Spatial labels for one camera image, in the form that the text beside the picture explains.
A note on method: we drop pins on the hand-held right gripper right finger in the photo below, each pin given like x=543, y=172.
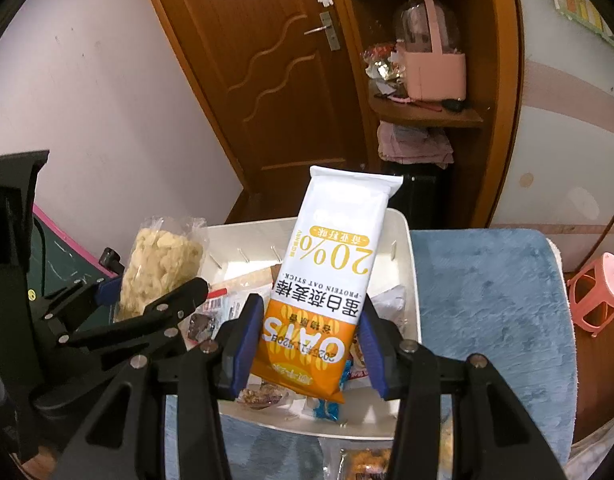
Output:
x=374, y=355

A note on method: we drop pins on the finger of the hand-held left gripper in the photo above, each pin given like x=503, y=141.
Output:
x=182, y=295
x=109, y=290

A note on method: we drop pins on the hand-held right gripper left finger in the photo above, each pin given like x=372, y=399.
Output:
x=252, y=335

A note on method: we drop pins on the clear bag of pale crackers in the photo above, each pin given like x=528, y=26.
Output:
x=157, y=260

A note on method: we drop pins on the white plastic box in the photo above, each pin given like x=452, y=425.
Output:
x=227, y=245

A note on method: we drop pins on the white orange oat stick packet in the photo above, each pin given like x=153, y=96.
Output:
x=327, y=260

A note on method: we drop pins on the black clamp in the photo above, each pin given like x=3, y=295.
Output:
x=112, y=260

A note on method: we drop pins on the dark brown snack packet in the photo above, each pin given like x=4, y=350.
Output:
x=202, y=325

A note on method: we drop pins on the red white snack packet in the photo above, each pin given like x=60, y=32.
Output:
x=224, y=302

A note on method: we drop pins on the purple nut packet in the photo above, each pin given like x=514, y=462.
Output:
x=262, y=395

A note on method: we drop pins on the blue white snack packet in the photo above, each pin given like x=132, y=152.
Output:
x=326, y=409

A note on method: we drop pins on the orange cookie packet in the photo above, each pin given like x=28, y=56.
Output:
x=367, y=462

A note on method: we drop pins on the blue fluffy mat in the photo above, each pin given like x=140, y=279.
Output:
x=487, y=310

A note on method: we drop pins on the black suitcase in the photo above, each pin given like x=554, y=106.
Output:
x=417, y=195

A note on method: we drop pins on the folded pink cloth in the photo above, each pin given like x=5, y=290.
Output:
x=412, y=145

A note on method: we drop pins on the pink plastic stool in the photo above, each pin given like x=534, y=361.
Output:
x=599, y=300

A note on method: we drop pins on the white cloth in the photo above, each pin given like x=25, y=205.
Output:
x=594, y=445

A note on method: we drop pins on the wooden door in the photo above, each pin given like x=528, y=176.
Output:
x=237, y=35

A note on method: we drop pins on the wooden shelf unit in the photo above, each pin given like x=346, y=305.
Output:
x=492, y=110

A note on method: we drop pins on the pink handbag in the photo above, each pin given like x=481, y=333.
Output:
x=432, y=70

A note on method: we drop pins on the clear wrapped gift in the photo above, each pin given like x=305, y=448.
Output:
x=382, y=60

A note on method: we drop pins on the green chalkboard with pink frame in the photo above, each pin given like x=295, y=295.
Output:
x=62, y=260

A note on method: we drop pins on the wall poster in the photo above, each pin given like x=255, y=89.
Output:
x=582, y=0

